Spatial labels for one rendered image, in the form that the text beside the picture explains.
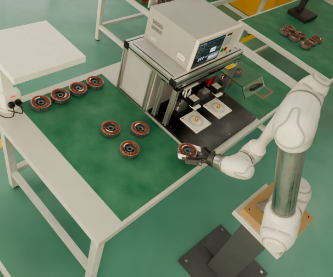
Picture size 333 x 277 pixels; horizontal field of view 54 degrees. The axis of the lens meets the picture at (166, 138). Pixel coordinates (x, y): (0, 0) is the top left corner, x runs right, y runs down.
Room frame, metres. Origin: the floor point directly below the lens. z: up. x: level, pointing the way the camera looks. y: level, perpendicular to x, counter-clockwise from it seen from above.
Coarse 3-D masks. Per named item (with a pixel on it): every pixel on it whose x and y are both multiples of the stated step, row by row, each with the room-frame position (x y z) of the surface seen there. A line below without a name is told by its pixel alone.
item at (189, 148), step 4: (180, 144) 1.33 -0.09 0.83; (184, 144) 1.34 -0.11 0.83; (188, 144) 1.35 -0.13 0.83; (180, 148) 1.29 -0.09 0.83; (184, 148) 1.32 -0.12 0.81; (188, 148) 1.33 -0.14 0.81; (192, 148) 1.33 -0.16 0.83; (180, 152) 1.27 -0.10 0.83; (184, 152) 1.29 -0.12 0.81; (188, 152) 1.30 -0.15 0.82; (192, 152) 1.30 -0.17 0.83; (196, 152) 1.31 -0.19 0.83; (188, 156) 1.26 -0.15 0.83; (192, 156) 1.27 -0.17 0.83
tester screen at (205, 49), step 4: (224, 36) 1.83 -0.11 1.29; (216, 40) 1.76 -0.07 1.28; (220, 40) 1.81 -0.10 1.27; (204, 44) 1.67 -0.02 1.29; (208, 44) 1.70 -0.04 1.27; (212, 44) 1.74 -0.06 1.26; (216, 44) 1.78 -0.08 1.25; (220, 44) 1.83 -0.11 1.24; (200, 48) 1.64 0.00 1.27; (204, 48) 1.68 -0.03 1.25; (208, 48) 1.72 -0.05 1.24; (200, 52) 1.66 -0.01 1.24; (204, 52) 1.70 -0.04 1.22; (208, 52) 1.74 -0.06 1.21; (212, 52) 1.77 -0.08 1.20; (196, 56) 1.63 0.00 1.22; (200, 56) 1.67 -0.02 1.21; (204, 56) 1.71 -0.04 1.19; (196, 60) 1.65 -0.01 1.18; (200, 60) 1.69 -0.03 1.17; (208, 60) 1.77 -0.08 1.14
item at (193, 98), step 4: (180, 96) 1.67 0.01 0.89; (188, 96) 1.66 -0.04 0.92; (192, 96) 1.67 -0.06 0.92; (196, 96) 1.68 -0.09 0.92; (180, 100) 1.67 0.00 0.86; (184, 100) 1.65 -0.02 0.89; (188, 100) 1.64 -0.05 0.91; (192, 100) 1.63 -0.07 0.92; (196, 100) 1.65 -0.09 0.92; (192, 104) 1.62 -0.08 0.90; (196, 104) 1.65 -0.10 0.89; (192, 108) 1.62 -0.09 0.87; (196, 108) 1.62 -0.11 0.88
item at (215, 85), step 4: (204, 84) 1.88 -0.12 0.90; (212, 84) 1.87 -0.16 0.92; (216, 84) 1.89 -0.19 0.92; (204, 88) 1.88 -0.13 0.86; (208, 88) 1.86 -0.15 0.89; (212, 88) 1.85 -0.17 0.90; (216, 88) 1.84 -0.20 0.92; (220, 88) 1.86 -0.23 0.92; (212, 92) 1.84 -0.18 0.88; (216, 92) 1.83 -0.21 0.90; (220, 92) 1.87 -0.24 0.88; (216, 96) 1.82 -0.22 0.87
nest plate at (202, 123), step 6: (186, 114) 1.65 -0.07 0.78; (192, 114) 1.67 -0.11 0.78; (198, 114) 1.69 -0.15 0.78; (186, 120) 1.59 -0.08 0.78; (192, 120) 1.61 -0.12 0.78; (198, 120) 1.63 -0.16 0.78; (204, 120) 1.65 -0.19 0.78; (192, 126) 1.56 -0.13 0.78; (198, 126) 1.58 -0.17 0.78; (204, 126) 1.60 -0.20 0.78
